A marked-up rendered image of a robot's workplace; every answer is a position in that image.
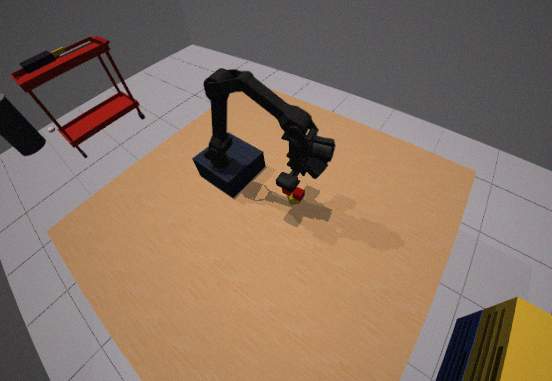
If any yellow cube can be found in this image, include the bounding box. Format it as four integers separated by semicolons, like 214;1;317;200
287;193;300;205

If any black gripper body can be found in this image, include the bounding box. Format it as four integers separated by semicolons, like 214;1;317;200
276;152;310;192

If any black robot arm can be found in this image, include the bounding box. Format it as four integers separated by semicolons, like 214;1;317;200
204;68;335;179

